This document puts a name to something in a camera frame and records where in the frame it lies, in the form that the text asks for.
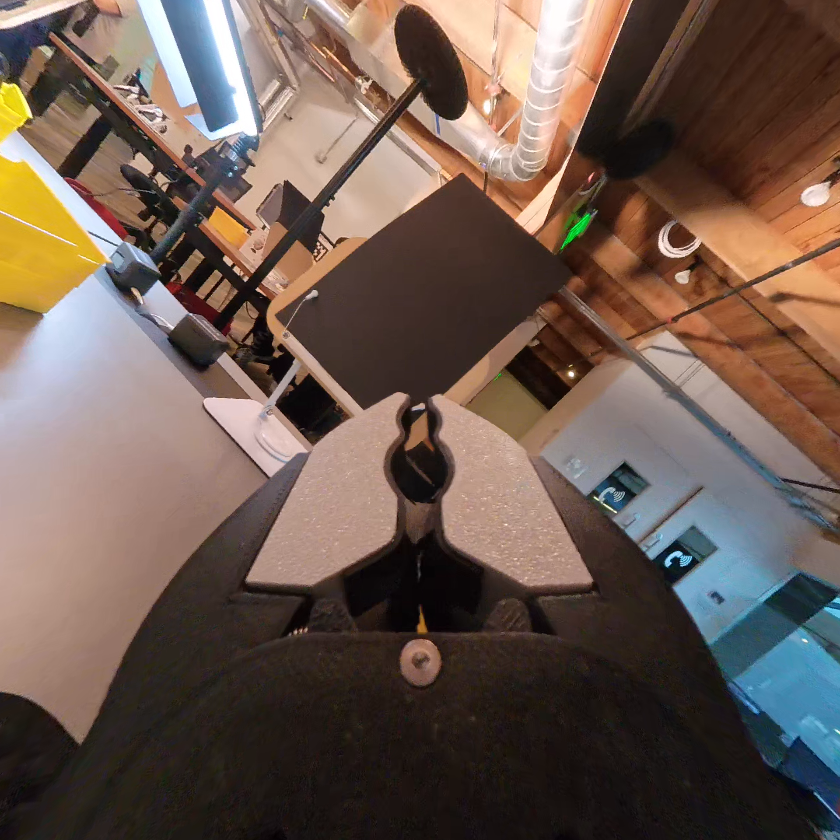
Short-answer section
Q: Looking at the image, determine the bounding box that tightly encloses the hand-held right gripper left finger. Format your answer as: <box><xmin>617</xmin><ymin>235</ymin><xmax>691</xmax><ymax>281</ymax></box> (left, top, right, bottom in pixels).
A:
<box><xmin>246</xmin><ymin>392</ymin><xmax>422</xmax><ymax>588</ymax></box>

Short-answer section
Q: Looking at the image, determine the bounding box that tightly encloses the black office chair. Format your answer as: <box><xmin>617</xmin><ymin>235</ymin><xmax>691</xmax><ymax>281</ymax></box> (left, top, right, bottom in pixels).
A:
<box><xmin>118</xmin><ymin>164</ymin><xmax>191</xmax><ymax>247</ymax></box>

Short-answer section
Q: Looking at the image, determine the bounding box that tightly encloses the silver ventilation duct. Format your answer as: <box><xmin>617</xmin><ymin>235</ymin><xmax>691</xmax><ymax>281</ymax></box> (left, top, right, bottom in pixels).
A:
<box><xmin>305</xmin><ymin>0</ymin><xmax>592</xmax><ymax>182</ymax></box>

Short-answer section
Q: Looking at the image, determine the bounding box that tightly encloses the white plastic packaging tray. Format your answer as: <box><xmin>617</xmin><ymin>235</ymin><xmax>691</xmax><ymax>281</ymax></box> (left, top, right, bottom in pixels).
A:
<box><xmin>203</xmin><ymin>364</ymin><xmax>311</xmax><ymax>478</ymax></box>

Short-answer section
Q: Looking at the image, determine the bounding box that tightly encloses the dark door window with logo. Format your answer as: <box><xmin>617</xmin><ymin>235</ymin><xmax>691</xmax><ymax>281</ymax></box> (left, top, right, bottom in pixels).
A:
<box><xmin>586</xmin><ymin>462</ymin><xmax>651</xmax><ymax>521</ymax></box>
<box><xmin>656</xmin><ymin>525</ymin><xmax>718</xmax><ymax>586</ymax></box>

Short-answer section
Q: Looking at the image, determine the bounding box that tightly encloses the thin white cable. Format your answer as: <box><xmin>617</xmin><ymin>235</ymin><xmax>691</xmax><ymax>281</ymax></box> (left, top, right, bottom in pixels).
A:
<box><xmin>284</xmin><ymin>289</ymin><xmax>320</xmax><ymax>329</ymax></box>

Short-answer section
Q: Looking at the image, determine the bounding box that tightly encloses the grey power adapter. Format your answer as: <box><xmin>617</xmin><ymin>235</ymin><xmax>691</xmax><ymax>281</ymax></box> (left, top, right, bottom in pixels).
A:
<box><xmin>105</xmin><ymin>241</ymin><xmax>162</xmax><ymax>298</ymax></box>
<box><xmin>167</xmin><ymin>313</ymin><xmax>231</xmax><ymax>366</ymax></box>

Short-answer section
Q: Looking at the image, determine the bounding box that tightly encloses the green exit sign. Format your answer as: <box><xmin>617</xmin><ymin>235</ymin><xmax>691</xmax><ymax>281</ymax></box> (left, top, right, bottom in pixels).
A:
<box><xmin>556</xmin><ymin>206</ymin><xmax>599</xmax><ymax>253</ymax></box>

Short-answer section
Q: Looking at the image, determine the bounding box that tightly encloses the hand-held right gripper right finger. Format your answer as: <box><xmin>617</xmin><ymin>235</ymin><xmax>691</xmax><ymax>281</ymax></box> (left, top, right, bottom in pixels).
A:
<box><xmin>420</xmin><ymin>394</ymin><xmax>595</xmax><ymax>592</ymax></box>

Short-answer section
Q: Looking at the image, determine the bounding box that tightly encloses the white cable coil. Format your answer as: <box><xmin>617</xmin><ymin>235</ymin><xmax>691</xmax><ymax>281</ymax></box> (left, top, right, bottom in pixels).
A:
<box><xmin>658</xmin><ymin>220</ymin><xmax>703</xmax><ymax>259</ymax></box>

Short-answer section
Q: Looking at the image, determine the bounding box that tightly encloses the black board wooden edge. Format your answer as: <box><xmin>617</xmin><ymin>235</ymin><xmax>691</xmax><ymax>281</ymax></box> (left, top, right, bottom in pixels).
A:
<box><xmin>268</xmin><ymin>174</ymin><xmax>572</xmax><ymax>427</ymax></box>

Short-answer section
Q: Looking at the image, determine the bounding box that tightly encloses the yellow plastic bin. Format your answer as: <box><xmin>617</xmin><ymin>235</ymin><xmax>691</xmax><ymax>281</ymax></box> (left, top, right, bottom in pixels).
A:
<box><xmin>0</xmin><ymin>154</ymin><xmax>109</xmax><ymax>312</ymax></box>
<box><xmin>0</xmin><ymin>82</ymin><xmax>34</xmax><ymax>142</ymax></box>

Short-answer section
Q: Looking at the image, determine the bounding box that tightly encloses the led panel light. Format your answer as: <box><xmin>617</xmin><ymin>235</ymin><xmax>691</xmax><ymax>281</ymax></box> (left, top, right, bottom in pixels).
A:
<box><xmin>136</xmin><ymin>0</ymin><xmax>265</xmax><ymax>263</ymax></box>

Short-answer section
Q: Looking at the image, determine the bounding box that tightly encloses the wooden office desk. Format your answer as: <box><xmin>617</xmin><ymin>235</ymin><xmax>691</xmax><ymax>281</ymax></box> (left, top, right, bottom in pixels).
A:
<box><xmin>49</xmin><ymin>33</ymin><xmax>260</xmax><ymax>263</ymax></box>

